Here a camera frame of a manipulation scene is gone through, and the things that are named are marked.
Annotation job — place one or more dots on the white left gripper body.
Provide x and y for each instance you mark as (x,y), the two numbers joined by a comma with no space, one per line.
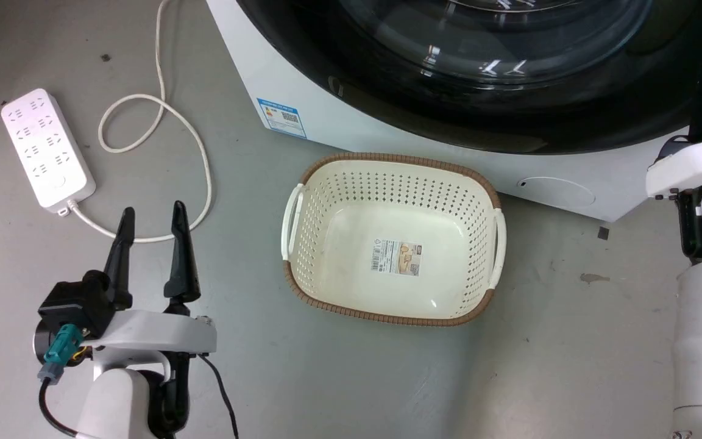
(150,335)

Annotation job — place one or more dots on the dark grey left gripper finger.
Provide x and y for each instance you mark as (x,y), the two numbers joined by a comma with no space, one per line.
(180,262)
(121,256)

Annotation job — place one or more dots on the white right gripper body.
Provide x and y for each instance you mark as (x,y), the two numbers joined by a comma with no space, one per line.
(698,183)

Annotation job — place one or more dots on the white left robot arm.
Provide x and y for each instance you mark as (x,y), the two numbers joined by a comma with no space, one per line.
(110,405)

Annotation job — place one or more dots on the black round washing machine door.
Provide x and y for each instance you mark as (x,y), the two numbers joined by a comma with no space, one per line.
(497,67)

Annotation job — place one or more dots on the white washing machine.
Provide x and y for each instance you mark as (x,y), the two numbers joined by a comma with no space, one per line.
(448,91)

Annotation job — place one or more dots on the white power strip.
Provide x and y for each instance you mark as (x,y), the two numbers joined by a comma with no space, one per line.
(46,149)

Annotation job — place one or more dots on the blue energy label sticker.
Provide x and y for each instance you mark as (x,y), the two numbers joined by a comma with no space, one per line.
(282,117)

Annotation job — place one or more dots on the cream perforated laundry basket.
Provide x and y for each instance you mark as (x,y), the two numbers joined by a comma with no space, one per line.
(393,239)

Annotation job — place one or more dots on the black wrist camera with teal plug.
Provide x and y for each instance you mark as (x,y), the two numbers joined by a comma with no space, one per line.
(70,317)

